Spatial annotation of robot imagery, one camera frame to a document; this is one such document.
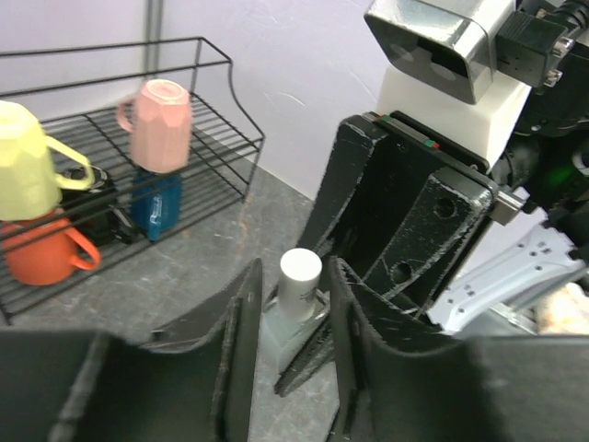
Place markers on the white nail polish cap brush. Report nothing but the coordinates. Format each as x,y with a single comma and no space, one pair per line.
300,270

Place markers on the pink faceted mug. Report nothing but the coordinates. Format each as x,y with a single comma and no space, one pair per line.
158,120

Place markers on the blue mug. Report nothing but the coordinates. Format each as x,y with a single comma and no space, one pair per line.
156,200

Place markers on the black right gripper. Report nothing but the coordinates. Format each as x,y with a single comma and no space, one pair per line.
402,206

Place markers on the clear nail polish bottle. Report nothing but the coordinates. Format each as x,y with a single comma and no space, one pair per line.
281,337

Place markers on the orange mug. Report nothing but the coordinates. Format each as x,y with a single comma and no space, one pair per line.
47,254

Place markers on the yellow faceted mug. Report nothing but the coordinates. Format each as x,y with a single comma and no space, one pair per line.
30,186

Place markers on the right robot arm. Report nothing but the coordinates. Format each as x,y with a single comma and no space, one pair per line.
545,162

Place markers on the black wire rack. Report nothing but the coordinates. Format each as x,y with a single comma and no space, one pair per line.
107,150

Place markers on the black mug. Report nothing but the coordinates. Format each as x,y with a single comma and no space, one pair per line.
97,212

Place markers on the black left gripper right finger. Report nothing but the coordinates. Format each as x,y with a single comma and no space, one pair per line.
402,380

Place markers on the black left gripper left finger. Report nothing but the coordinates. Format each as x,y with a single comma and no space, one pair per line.
193,381

